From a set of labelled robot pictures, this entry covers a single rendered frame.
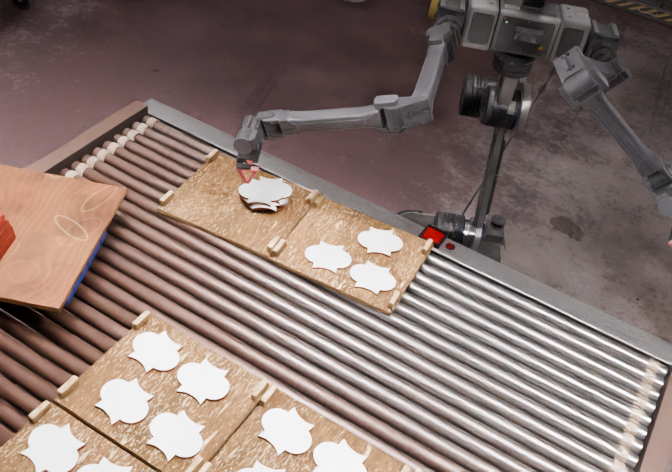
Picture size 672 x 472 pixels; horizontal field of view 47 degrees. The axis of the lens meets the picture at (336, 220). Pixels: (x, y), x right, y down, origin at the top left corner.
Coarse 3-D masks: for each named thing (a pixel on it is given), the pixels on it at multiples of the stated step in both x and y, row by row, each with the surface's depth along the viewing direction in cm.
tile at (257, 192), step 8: (248, 184) 254; (256, 184) 254; (264, 184) 254; (272, 184) 255; (240, 192) 250; (248, 192) 251; (256, 192) 251; (264, 192) 251; (272, 192) 252; (280, 192) 252; (248, 200) 248; (256, 200) 248; (264, 200) 249; (272, 200) 249
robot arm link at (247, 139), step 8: (264, 112) 232; (272, 112) 231; (248, 128) 230; (256, 128) 229; (264, 128) 235; (240, 136) 227; (248, 136) 228; (256, 136) 228; (264, 136) 234; (240, 144) 228; (248, 144) 228; (256, 144) 228; (240, 152) 230; (248, 152) 229
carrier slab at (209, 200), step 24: (216, 168) 266; (192, 192) 255; (216, 192) 256; (192, 216) 246; (216, 216) 248; (240, 216) 249; (264, 216) 250; (288, 216) 252; (240, 240) 241; (264, 240) 242
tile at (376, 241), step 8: (368, 232) 249; (376, 232) 250; (384, 232) 250; (360, 240) 246; (368, 240) 247; (376, 240) 247; (384, 240) 248; (392, 240) 248; (400, 240) 248; (368, 248) 244; (376, 248) 244; (384, 248) 245; (392, 248) 245; (400, 248) 246
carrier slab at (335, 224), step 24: (312, 216) 253; (336, 216) 255; (360, 216) 256; (288, 240) 244; (312, 240) 245; (336, 240) 246; (408, 240) 250; (288, 264) 236; (312, 264) 237; (384, 264) 241; (408, 264) 242; (336, 288) 231; (360, 288) 232; (384, 312) 227
